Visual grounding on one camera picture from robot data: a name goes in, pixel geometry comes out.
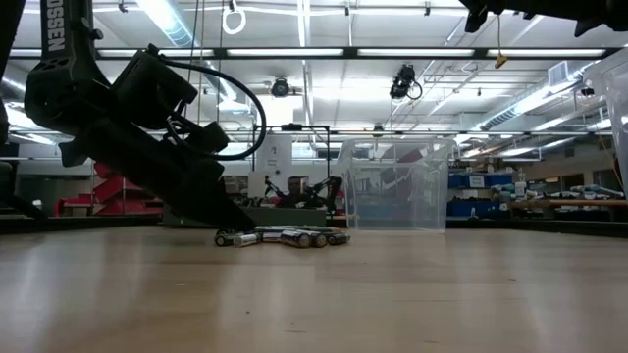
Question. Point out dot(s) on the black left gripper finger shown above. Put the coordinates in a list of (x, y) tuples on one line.
[(206, 196)]

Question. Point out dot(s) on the small black robot arm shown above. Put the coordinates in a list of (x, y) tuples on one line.
[(329, 186), (275, 193)]

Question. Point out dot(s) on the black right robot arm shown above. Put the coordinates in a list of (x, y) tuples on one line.
[(598, 15)]

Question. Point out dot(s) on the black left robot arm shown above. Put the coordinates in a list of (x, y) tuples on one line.
[(68, 93)]

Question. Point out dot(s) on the red storage bin rack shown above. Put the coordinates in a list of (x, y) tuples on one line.
[(118, 196)]

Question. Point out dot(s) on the yellow hanging tag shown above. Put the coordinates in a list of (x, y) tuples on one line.
[(501, 61)]

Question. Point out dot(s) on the white cabinet panel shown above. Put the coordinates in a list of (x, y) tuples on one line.
[(275, 152)]

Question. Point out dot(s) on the person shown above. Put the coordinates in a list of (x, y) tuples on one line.
[(296, 186)]

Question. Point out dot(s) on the white ceiling vent box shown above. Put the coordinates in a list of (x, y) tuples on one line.
[(558, 73)]

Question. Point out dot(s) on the round black ceiling fixture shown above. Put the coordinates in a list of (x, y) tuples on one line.
[(280, 87)]

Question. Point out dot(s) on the labelled blue bin row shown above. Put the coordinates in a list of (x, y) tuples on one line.
[(461, 181)]

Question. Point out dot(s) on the large clear plastic bin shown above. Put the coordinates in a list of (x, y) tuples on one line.
[(618, 122)]

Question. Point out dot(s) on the plain blue bin row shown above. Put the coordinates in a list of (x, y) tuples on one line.
[(466, 208)]

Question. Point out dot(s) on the small clear plastic bin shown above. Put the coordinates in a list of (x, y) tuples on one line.
[(397, 216)]

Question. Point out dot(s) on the wooden workbench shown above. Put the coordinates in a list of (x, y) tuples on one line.
[(579, 202)]

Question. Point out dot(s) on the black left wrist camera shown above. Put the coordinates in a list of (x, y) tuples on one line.
[(154, 88)]

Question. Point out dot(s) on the black overhead camera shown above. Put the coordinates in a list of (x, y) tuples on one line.
[(403, 81)]

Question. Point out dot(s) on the spiral ceiling duct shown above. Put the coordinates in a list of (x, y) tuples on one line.
[(500, 118)]

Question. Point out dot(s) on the black rig frame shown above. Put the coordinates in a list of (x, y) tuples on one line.
[(294, 127)]

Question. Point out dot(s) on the black overhead frame bar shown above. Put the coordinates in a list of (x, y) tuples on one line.
[(350, 52)]

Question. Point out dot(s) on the black table frame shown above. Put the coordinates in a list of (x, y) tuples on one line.
[(539, 226)]

